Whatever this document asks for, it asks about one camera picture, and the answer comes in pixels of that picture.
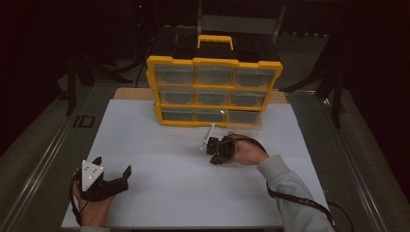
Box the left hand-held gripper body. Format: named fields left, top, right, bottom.
left=77, top=159, right=131, bottom=204

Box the clear plastic drawer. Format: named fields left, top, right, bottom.
left=226, top=109, right=263, bottom=131

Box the black metal stand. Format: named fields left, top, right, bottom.
left=64, top=52, right=133, bottom=118
left=279, top=30, right=344, bottom=131

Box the metal floor rail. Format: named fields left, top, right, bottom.
left=320, top=95, right=390, bottom=232
left=0, top=81, right=98, bottom=232

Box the person's left hand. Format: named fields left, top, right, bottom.
left=72, top=170, right=116, bottom=228

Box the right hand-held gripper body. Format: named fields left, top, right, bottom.
left=199, top=123, right=237, bottom=166

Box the yellow black drawer organizer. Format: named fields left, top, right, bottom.
left=146, top=26, right=284, bottom=130

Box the person's right hand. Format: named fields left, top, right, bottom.
left=226, top=130, right=270, bottom=166

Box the right hand-held gripper cable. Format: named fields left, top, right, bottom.
left=221, top=133, right=356, bottom=232

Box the left hand-held gripper cable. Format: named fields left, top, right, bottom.
left=69, top=170, right=83, bottom=227

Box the hand-held gripper cable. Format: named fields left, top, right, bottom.
left=69, top=170, right=83, bottom=227
left=221, top=133, right=356, bottom=232

